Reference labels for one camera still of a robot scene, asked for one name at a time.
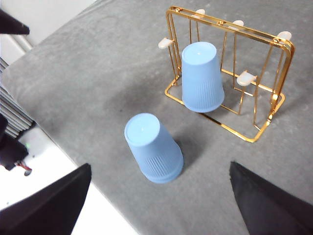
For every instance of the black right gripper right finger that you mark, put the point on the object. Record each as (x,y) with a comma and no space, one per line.
(274,210)

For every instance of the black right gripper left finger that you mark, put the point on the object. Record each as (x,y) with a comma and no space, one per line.
(44,210)

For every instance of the blue ribbed plastic cup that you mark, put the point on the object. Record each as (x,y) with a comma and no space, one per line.
(151,147)
(201,80)
(168,180)

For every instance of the grey ribbed panel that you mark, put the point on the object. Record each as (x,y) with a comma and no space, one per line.
(12,110)

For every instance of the black flat panel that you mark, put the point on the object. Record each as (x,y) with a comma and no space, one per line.
(12,24)

